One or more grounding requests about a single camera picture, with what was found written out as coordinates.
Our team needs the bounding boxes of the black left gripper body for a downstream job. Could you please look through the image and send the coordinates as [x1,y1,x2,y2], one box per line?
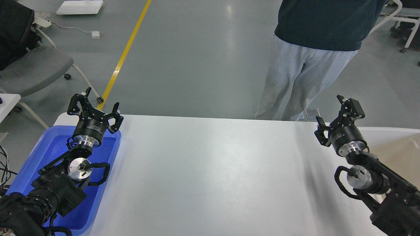
[72,111,109,148]

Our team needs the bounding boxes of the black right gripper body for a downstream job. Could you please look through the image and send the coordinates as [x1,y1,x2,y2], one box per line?
[328,123,367,157]

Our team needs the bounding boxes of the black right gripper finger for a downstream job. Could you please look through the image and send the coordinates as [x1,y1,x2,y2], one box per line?
[336,95,366,127]
[314,116,331,147]

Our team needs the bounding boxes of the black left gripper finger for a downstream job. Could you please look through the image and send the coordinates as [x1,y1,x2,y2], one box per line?
[67,87,93,116]
[104,102,124,133]

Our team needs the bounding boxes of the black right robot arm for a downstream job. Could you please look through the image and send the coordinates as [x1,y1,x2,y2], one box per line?
[314,95,420,236]

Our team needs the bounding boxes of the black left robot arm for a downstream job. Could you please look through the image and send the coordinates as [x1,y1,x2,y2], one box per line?
[1,87,124,236]

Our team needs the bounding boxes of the small floor plate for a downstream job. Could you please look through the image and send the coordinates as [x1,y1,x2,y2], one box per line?
[305,108,321,120]

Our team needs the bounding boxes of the blue plastic bin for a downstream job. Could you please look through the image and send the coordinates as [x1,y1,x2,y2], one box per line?
[7,125,121,236]

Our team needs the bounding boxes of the beige plastic bin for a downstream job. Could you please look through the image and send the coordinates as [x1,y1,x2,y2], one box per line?
[359,127,420,189]

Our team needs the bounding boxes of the grey office chair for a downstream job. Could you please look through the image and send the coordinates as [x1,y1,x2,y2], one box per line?
[0,16,104,130]

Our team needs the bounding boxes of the standing person grey trousers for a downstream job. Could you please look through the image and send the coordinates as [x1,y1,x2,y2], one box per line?
[254,0,388,122]

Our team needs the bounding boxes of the white side table corner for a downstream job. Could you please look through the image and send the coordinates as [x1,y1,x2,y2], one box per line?
[0,93,21,122]

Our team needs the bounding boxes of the white flat board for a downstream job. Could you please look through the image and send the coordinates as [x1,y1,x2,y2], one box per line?
[56,0,104,15]

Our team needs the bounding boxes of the black jacket on chair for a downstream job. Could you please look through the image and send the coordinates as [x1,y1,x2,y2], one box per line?
[0,0,42,70]

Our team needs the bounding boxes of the white power adapter with cable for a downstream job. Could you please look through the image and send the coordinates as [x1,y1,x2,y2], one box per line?
[51,21,103,39]

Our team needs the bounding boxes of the black cables at left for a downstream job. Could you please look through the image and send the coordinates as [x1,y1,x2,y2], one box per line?
[0,144,17,189]

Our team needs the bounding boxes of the white chair frame right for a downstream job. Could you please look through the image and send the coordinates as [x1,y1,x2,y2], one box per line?
[369,0,419,53]

